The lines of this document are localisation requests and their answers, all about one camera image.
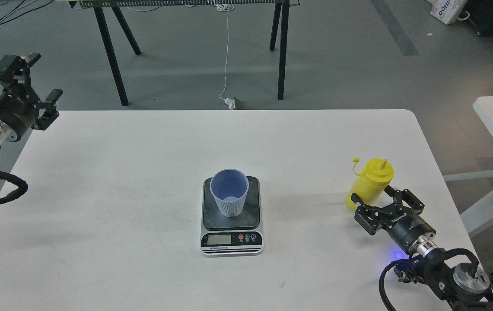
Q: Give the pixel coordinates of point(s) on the digital kitchen scale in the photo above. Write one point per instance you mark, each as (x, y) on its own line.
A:
(232, 236)

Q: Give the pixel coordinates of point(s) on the white power adapter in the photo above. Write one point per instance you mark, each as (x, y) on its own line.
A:
(234, 104)

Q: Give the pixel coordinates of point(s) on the blue plastic cup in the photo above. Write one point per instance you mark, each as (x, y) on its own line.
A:
(229, 188)

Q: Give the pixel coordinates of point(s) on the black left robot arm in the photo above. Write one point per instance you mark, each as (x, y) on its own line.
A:
(21, 185)

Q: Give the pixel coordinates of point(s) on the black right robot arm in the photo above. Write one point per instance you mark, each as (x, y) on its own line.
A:
(454, 276)

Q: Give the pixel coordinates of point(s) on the white printed bag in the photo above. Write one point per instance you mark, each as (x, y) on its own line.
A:
(447, 11)

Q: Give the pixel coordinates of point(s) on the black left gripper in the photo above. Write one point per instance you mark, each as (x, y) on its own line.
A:
(19, 103)

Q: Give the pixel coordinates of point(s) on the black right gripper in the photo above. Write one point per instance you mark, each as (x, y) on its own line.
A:
(404, 226)

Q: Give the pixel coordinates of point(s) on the yellow squeeze bottle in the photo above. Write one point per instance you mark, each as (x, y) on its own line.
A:
(375, 176)

